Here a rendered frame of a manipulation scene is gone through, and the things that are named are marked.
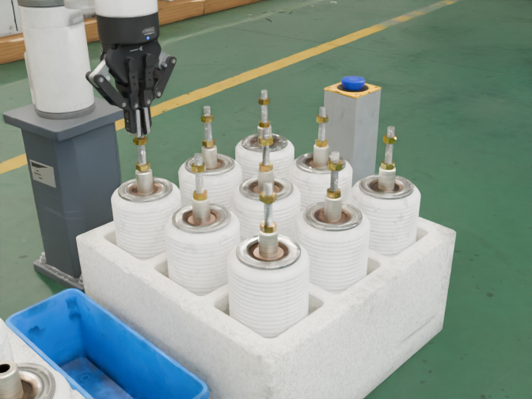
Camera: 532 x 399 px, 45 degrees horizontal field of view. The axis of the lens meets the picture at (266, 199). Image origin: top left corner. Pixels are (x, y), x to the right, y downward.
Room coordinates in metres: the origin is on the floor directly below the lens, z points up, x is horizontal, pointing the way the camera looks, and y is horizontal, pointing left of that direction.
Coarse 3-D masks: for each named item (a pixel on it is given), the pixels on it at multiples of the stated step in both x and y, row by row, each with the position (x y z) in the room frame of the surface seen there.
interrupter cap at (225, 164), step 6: (222, 156) 0.92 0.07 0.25; (228, 156) 0.91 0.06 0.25; (186, 162) 0.89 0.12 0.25; (192, 162) 0.89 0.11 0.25; (222, 162) 0.89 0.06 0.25; (228, 162) 0.89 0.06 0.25; (234, 162) 0.89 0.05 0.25; (186, 168) 0.87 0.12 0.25; (216, 168) 0.88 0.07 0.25; (222, 168) 0.87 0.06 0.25; (228, 168) 0.87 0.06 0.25; (204, 174) 0.85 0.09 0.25; (210, 174) 0.85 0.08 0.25; (216, 174) 0.85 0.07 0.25
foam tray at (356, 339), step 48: (96, 240) 0.79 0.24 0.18; (432, 240) 0.78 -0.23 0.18; (96, 288) 0.78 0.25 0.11; (144, 288) 0.69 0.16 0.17; (384, 288) 0.68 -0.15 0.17; (432, 288) 0.77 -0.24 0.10; (144, 336) 0.70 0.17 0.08; (192, 336) 0.62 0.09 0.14; (240, 336) 0.58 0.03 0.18; (288, 336) 0.58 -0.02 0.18; (336, 336) 0.61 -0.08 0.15; (384, 336) 0.69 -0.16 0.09; (432, 336) 0.79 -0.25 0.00; (240, 384) 0.57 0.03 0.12; (288, 384) 0.55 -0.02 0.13; (336, 384) 0.62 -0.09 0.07
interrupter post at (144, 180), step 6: (138, 174) 0.80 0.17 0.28; (144, 174) 0.80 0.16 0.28; (150, 174) 0.80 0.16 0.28; (138, 180) 0.80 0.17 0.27; (144, 180) 0.80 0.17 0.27; (150, 180) 0.80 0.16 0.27; (138, 186) 0.80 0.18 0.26; (144, 186) 0.80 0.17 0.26; (150, 186) 0.80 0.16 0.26; (144, 192) 0.80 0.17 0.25
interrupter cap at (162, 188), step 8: (128, 184) 0.82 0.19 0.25; (136, 184) 0.82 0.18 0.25; (160, 184) 0.82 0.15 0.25; (168, 184) 0.82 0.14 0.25; (120, 192) 0.79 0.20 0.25; (128, 192) 0.79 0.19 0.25; (136, 192) 0.80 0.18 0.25; (152, 192) 0.80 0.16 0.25; (160, 192) 0.79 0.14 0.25; (168, 192) 0.79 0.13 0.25; (128, 200) 0.77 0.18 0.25; (136, 200) 0.77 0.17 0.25; (144, 200) 0.77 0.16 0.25; (152, 200) 0.77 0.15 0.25
